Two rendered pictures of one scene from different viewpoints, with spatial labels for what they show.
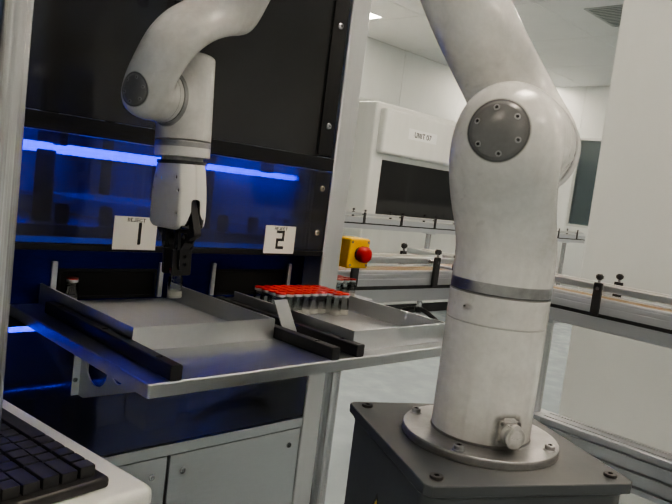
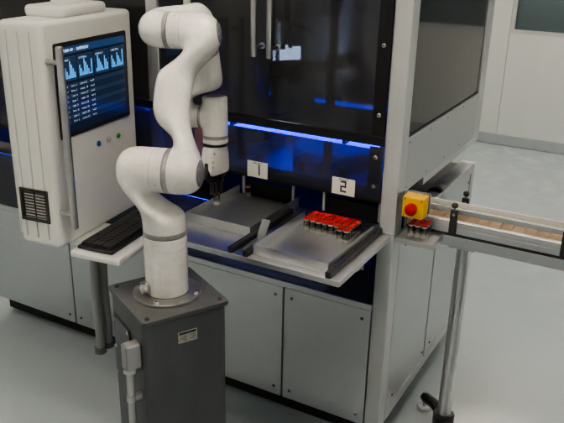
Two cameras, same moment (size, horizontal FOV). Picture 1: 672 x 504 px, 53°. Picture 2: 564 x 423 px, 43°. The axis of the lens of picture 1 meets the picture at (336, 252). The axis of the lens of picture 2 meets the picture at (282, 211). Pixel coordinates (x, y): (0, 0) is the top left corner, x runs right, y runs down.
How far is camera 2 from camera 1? 2.24 m
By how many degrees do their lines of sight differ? 73
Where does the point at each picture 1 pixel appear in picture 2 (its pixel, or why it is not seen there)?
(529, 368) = (149, 265)
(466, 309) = not seen: hidden behind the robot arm
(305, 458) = (376, 334)
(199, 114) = (207, 125)
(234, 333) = (229, 227)
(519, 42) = (165, 124)
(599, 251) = not seen: outside the picture
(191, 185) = (204, 156)
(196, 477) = (300, 306)
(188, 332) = (207, 221)
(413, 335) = (297, 260)
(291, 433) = (363, 311)
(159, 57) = not seen: hidden behind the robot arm
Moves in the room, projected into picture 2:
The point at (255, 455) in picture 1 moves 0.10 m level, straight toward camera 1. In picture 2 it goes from (336, 313) to (311, 317)
